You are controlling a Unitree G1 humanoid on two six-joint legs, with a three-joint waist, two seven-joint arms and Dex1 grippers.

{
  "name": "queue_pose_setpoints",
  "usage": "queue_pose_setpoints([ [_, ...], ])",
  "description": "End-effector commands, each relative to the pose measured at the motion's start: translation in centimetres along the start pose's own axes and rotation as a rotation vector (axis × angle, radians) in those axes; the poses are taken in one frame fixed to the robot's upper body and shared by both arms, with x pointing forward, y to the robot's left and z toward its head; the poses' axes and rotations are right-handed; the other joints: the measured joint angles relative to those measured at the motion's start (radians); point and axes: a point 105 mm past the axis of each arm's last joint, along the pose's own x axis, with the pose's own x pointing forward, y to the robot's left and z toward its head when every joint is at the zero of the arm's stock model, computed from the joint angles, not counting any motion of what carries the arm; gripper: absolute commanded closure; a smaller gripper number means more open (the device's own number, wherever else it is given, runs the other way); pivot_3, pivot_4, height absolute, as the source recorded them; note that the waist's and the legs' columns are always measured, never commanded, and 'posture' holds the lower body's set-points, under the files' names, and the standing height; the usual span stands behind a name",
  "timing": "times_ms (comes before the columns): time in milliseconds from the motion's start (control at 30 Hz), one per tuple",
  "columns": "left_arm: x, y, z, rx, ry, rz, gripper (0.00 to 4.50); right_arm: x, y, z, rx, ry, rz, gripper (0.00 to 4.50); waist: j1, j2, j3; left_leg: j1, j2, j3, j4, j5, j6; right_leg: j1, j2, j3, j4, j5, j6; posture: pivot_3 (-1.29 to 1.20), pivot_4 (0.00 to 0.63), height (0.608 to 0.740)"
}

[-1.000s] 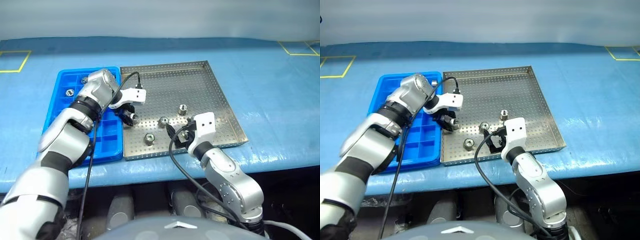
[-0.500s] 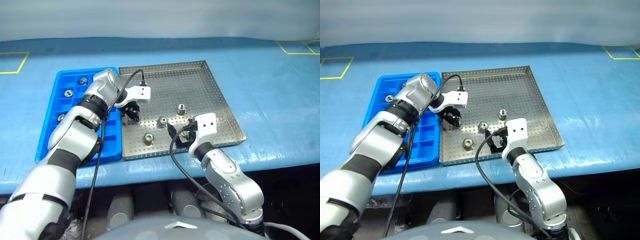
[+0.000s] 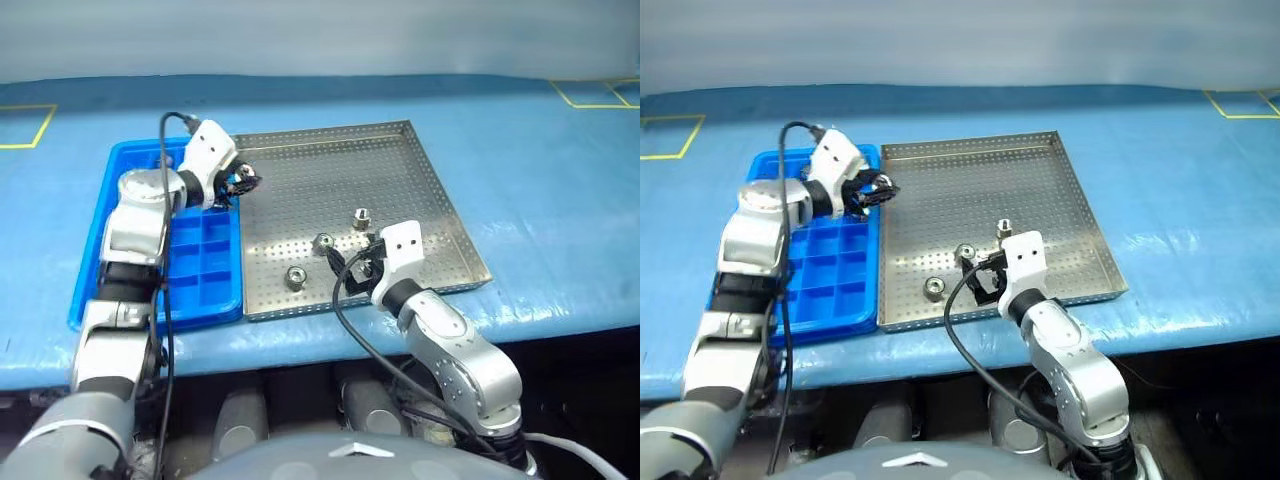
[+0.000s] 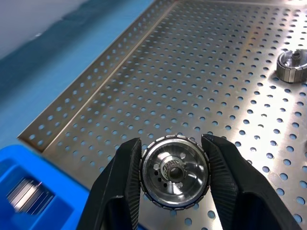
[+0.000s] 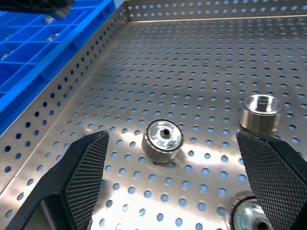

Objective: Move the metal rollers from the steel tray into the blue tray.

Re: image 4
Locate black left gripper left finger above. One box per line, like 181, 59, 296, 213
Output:
77, 138, 142, 230

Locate metal roller with toothed hub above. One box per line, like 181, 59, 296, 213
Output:
139, 135, 212, 211
276, 48, 307, 84
6, 176, 56, 216

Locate blue plastic tray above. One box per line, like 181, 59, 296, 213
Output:
0, 143, 99, 230

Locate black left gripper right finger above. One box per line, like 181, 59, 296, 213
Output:
201, 134, 302, 230

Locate perforated steel tray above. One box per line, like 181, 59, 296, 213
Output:
16, 0, 307, 230

